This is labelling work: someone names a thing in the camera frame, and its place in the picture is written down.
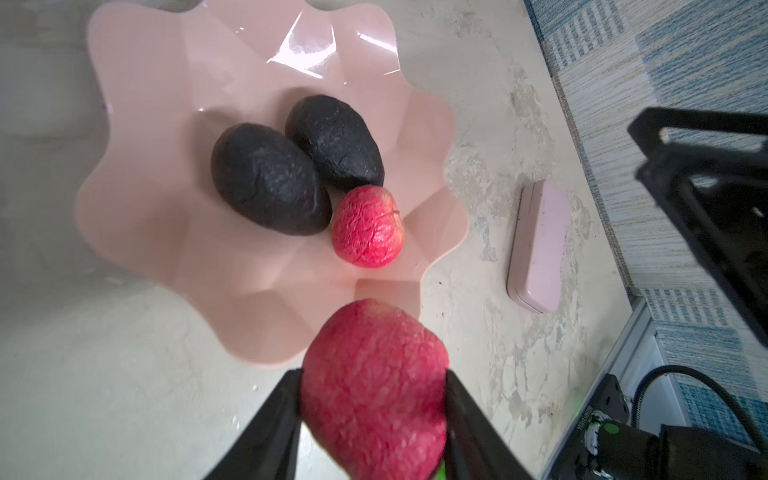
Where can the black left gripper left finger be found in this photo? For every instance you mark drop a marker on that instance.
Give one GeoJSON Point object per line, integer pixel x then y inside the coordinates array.
{"type": "Point", "coordinates": [267, 449]}

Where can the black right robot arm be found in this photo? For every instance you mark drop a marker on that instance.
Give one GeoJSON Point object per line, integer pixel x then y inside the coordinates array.
{"type": "Point", "coordinates": [684, 394]}

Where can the red apple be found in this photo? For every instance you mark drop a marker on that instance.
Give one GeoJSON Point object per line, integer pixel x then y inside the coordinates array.
{"type": "Point", "coordinates": [372, 392]}
{"type": "Point", "coordinates": [366, 228]}

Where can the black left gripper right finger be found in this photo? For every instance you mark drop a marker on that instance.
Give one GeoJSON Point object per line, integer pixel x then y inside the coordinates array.
{"type": "Point", "coordinates": [473, 449]}

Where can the pink rectangular case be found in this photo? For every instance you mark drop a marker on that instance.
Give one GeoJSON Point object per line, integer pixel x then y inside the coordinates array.
{"type": "Point", "coordinates": [535, 274]}

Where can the pink scalloped fruit bowl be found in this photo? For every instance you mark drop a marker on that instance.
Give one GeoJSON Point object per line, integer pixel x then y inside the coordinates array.
{"type": "Point", "coordinates": [173, 82]}

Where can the dark avocado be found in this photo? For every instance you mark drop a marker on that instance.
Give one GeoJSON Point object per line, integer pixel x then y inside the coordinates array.
{"type": "Point", "coordinates": [338, 141]}
{"type": "Point", "coordinates": [266, 178]}

